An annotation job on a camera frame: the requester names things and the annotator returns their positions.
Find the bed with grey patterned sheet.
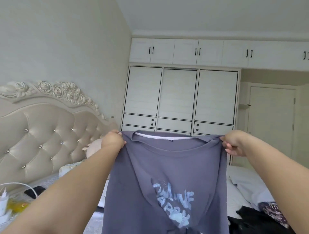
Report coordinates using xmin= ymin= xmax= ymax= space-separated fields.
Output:
xmin=0 ymin=164 xmax=290 ymax=234

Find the person's right forearm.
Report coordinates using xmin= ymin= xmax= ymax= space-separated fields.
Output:
xmin=241 ymin=135 xmax=309 ymax=234

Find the white door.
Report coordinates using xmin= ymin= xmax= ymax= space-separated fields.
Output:
xmin=234 ymin=81 xmax=302 ymax=169

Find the grey printed t-shirt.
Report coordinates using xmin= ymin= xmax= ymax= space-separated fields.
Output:
xmin=101 ymin=130 xmax=230 ymax=234

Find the dark purple patterned garment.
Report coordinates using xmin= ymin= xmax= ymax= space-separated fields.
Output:
xmin=258 ymin=201 xmax=291 ymax=229

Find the white wardrobe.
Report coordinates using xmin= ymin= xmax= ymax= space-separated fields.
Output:
xmin=120 ymin=65 xmax=242 ymax=138

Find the beige tufted headboard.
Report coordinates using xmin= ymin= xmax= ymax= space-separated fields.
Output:
xmin=0 ymin=80 xmax=119 ymax=194

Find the black phone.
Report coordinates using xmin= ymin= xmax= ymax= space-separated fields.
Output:
xmin=23 ymin=185 xmax=47 ymax=200

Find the person's left forearm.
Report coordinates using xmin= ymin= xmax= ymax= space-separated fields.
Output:
xmin=2 ymin=145 xmax=121 ymax=234

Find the person's right hand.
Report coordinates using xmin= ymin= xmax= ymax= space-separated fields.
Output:
xmin=219 ymin=129 xmax=252 ymax=157

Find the white power strip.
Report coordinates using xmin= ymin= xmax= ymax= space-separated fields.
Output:
xmin=0 ymin=210 xmax=13 ymax=225

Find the white printed t-shirt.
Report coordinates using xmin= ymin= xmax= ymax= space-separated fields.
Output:
xmin=97 ymin=177 xmax=110 ymax=209

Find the floral pillow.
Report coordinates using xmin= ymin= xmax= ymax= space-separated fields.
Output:
xmin=58 ymin=160 xmax=85 ymax=179

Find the person's left hand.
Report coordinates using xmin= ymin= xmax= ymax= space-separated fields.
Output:
xmin=100 ymin=129 xmax=127 ymax=153

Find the pink plush pillow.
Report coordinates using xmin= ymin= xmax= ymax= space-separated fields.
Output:
xmin=82 ymin=138 xmax=104 ymax=159

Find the yellow packet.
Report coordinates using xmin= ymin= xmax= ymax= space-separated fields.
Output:
xmin=8 ymin=200 xmax=33 ymax=214

